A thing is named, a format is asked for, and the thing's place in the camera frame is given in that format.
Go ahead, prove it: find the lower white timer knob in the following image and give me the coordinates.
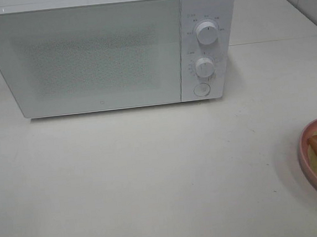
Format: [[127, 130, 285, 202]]
[[194, 57, 215, 78]]

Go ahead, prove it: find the white microwave door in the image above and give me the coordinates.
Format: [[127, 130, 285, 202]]
[[0, 0, 181, 119]]

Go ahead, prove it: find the upper white power knob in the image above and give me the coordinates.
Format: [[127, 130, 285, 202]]
[[195, 20, 219, 45]]

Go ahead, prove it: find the white microwave oven body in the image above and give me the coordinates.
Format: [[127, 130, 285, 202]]
[[0, 0, 234, 105]]

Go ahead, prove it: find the round door release button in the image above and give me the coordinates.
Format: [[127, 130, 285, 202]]
[[193, 83, 211, 97]]

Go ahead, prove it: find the pink round plate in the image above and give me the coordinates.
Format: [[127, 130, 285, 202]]
[[298, 119, 317, 190]]

